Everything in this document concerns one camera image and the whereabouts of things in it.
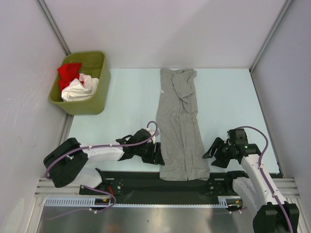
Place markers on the red t shirt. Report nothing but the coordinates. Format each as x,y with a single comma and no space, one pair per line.
68,72

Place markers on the left aluminium corner post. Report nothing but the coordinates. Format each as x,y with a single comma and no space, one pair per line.
53,25

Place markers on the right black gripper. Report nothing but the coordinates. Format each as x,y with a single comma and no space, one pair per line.
220,161

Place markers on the aluminium frame rail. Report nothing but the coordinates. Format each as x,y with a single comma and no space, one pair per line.
46,188

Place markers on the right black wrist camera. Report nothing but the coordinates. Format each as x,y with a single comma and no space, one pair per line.
237,137

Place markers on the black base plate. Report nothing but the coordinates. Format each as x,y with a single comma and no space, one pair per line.
148,188

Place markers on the aluminium corner post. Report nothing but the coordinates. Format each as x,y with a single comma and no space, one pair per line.
53,25
272,32

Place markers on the white t shirt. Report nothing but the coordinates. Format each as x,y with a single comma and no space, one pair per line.
80,89

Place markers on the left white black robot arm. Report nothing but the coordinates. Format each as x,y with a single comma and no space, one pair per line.
67,163

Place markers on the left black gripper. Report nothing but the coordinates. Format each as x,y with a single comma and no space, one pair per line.
154,158

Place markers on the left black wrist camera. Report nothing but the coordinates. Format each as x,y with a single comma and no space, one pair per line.
141,138

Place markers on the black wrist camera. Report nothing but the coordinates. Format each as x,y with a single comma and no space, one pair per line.
141,138
237,137

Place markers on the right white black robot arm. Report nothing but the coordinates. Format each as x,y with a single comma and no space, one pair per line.
271,212

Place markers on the grey slotted cable duct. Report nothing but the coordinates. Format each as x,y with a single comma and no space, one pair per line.
222,202

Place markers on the right aluminium corner post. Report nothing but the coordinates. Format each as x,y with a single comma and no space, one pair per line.
272,32

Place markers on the grey t shirt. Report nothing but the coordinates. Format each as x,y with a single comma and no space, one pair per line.
182,147

